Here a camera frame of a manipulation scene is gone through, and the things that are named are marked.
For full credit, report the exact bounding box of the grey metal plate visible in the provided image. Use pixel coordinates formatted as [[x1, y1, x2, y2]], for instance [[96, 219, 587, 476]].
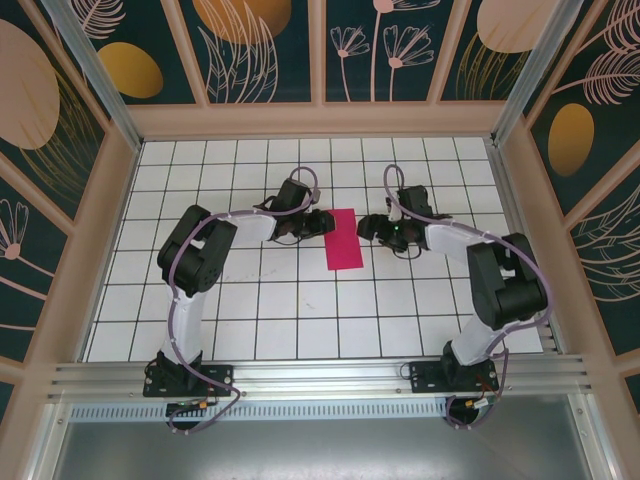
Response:
[[49, 393, 619, 480]]

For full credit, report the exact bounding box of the wall panel with leaves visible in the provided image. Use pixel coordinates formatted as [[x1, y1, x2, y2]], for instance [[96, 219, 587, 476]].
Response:
[[179, 0, 314, 105]]

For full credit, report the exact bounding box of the wall panel with pale circle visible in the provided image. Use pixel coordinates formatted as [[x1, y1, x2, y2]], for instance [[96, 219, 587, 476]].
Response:
[[438, 0, 534, 103]]

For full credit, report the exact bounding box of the wall panel with pale oval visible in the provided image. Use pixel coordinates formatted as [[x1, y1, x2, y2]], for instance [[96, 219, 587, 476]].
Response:
[[0, 4, 112, 224]]

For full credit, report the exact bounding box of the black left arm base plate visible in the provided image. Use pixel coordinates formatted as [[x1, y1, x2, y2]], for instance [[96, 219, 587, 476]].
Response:
[[143, 363, 235, 399]]

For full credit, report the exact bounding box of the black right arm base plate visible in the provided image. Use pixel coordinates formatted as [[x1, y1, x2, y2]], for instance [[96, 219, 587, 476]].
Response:
[[409, 360, 498, 396]]

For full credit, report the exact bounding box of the wall panel with single flower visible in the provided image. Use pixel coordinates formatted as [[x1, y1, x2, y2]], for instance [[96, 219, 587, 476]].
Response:
[[0, 174, 71, 351]]

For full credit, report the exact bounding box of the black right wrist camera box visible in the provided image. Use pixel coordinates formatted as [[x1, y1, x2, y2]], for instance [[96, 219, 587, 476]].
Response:
[[385, 185, 434, 221]]

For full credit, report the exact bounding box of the slotted grey cable tray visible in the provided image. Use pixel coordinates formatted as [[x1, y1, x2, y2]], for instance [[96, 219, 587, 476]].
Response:
[[69, 403, 451, 422]]

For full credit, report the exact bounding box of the wall panel with pink flowers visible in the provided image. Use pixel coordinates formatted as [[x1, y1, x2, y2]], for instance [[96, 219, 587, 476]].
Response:
[[324, 0, 439, 105]]

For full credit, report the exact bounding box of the long aluminium mounting rail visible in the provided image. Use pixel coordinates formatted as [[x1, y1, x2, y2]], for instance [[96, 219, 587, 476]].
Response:
[[47, 353, 599, 401]]

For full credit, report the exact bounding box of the wall panel with orange oval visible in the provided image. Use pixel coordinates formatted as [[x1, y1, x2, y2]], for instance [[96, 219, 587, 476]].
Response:
[[94, 0, 201, 106]]

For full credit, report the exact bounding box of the wall panel with pink fronds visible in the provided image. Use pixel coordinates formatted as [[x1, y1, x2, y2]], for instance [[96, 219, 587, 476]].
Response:
[[569, 199, 640, 361]]

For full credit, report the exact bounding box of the pink paper sheet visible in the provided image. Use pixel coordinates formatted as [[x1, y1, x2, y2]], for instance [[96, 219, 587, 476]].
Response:
[[323, 207, 365, 272]]

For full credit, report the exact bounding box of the wall panel with feather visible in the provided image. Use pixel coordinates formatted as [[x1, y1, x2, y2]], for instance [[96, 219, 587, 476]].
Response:
[[522, 0, 640, 219]]

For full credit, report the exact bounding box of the aluminium frame post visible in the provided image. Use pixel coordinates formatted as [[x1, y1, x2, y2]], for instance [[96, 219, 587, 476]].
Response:
[[491, 0, 584, 147], [42, 0, 145, 151]]

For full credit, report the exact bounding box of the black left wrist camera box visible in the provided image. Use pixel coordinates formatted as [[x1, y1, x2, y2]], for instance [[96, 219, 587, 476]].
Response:
[[276, 178, 322, 217]]

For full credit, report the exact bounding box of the aluminium table side rail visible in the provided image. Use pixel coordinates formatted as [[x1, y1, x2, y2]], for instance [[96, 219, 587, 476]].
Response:
[[485, 138, 565, 356]]

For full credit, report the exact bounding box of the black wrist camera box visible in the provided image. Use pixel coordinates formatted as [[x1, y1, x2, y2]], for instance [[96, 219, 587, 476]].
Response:
[[276, 178, 322, 217], [385, 185, 434, 221]]

